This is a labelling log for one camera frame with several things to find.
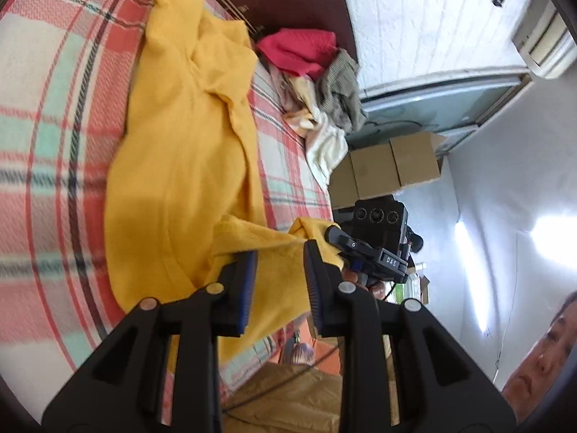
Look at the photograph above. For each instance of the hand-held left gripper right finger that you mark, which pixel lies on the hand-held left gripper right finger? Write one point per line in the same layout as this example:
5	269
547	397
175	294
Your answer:
313	279

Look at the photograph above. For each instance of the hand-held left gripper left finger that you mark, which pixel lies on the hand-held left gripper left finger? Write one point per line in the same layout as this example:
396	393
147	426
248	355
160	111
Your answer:
245	288

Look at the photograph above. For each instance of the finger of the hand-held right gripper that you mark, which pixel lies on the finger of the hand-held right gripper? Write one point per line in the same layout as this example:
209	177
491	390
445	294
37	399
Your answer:
347	240

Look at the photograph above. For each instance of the yellow shirt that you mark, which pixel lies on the yellow shirt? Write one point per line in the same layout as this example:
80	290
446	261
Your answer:
180	167

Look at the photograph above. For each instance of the person's right hand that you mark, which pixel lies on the person's right hand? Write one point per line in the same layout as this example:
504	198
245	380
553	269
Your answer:
354	276

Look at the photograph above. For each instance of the cardboard box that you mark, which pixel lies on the cardboard box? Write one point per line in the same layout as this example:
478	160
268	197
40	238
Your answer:
365	176
417	158

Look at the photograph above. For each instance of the white garment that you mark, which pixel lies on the white garment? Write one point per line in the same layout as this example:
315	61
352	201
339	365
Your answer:
327	144

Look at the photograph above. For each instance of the yellow white striped cloth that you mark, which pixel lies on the yellow white striped cloth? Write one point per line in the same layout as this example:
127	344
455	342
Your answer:
302	112

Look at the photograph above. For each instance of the grey knit sweater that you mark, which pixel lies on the grey knit sweater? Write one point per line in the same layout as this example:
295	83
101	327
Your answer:
340	81

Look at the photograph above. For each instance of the red garment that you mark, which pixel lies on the red garment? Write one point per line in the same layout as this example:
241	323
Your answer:
293	49

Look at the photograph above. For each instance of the person's face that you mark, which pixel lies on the person's face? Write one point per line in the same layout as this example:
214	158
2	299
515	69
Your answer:
541	361

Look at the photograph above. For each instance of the red plaid bed sheet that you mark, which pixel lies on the red plaid bed sheet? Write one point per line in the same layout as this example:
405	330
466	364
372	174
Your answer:
54	144

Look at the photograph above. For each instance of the white air conditioner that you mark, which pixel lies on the white air conditioner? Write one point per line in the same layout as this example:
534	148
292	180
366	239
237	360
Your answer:
545	36

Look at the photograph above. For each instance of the white door frame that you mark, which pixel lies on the white door frame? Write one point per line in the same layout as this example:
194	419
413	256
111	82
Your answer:
450	79

